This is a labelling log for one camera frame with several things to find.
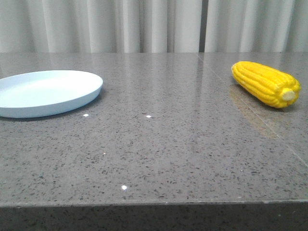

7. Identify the yellow corn cob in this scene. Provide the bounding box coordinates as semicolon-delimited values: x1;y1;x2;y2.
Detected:
231;61;301;108

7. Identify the light blue round plate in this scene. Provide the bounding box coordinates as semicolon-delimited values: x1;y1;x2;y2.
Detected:
0;70;103;118

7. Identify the white pleated curtain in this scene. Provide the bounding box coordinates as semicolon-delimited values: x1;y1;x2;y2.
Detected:
0;0;308;53

